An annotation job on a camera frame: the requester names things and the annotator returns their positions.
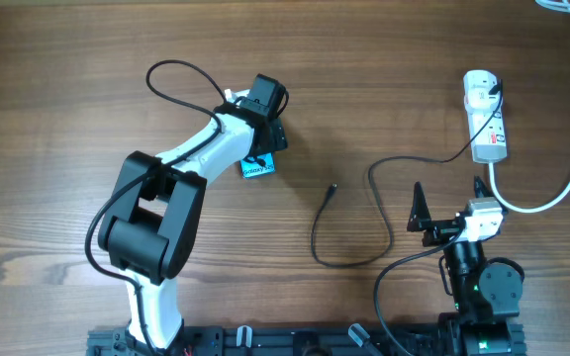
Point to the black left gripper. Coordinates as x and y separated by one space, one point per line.
275 139

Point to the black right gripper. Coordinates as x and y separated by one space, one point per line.
422 221

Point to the teal screen Galaxy smartphone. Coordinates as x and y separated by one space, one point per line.
254 167

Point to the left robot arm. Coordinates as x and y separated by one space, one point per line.
149 225

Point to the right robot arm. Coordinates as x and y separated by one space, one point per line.
486 292

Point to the white USB charger plug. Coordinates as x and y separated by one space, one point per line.
479 99

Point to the white power strip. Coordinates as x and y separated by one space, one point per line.
486 129

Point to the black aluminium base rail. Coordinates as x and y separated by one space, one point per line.
310 341

